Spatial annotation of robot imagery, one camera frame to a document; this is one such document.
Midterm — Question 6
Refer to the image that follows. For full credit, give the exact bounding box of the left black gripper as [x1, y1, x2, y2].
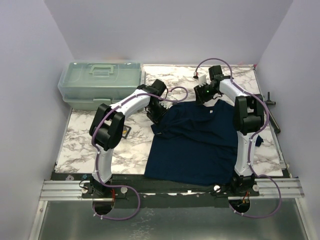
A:
[146, 101, 170, 127]

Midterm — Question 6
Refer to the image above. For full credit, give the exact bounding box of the navy blue t-shirt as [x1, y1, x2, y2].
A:
[144, 99, 265, 186]

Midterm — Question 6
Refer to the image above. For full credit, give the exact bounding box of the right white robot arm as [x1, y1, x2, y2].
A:
[193, 65, 265, 196]

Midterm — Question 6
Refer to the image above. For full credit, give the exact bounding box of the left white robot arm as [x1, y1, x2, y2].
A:
[83, 79, 177, 198]

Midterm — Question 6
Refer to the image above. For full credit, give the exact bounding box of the small black open case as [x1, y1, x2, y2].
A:
[122, 125, 132, 139]

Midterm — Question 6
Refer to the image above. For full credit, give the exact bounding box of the black clamp tool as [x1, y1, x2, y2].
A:
[263, 91, 282, 135]

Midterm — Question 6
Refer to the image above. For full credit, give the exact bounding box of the translucent green storage box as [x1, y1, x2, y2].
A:
[58, 60, 146, 111]

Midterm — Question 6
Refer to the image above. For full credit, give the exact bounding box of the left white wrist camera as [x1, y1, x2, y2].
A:
[159, 94, 179, 109]

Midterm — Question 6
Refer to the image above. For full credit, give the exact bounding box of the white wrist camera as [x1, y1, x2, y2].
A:
[159, 94, 179, 109]
[193, 72, 208, 87]

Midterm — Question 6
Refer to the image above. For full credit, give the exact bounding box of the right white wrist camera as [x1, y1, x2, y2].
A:
[193, 72, 208, 87]

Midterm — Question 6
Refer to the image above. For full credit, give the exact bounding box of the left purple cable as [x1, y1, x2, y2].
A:
[91, 86, 189, 221]

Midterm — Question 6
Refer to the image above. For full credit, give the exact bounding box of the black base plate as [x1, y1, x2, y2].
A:
[49, 171, 261, 210]

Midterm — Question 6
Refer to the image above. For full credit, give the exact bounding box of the aluminium mounting rail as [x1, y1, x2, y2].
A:
[39, 178, 305, 201]

